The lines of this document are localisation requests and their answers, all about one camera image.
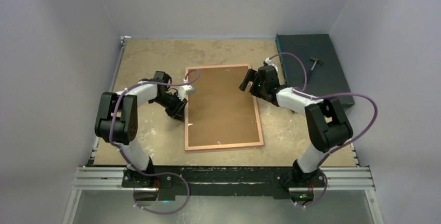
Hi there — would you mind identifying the dark blue box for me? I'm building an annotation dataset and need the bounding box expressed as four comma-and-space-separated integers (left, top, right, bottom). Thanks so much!
275, 34, 350, 96

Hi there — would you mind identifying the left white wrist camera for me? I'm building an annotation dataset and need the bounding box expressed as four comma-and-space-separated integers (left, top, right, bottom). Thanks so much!
177, 79, 196, 101

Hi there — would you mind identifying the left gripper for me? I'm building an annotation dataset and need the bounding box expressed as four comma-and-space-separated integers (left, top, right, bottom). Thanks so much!
151, 92, 187, 122

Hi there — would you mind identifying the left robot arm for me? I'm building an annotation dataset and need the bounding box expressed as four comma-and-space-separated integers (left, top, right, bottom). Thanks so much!
94, 71, 195, 187

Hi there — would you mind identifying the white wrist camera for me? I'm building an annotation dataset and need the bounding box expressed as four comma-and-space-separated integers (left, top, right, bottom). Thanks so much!
263, 57, 278, 73
177, 79, 196, 101

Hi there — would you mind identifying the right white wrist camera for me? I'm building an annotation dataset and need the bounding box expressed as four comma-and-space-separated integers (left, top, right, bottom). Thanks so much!
263, 57, 278, 73

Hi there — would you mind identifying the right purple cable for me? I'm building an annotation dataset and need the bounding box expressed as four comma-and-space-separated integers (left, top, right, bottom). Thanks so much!
267, 51, 379, 210

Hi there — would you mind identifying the pink picture frame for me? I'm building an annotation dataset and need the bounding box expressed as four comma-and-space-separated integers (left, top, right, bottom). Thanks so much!
184, 63, 265, 152

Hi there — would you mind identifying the small hammer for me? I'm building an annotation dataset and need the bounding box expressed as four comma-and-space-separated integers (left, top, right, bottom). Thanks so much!
310, 57, 323, 72

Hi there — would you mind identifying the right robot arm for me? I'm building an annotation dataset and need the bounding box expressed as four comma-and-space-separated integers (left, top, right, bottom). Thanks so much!
239, 65, 353, 186

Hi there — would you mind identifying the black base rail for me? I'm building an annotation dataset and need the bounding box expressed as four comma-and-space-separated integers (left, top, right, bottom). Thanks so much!
122, 165, 325, 201

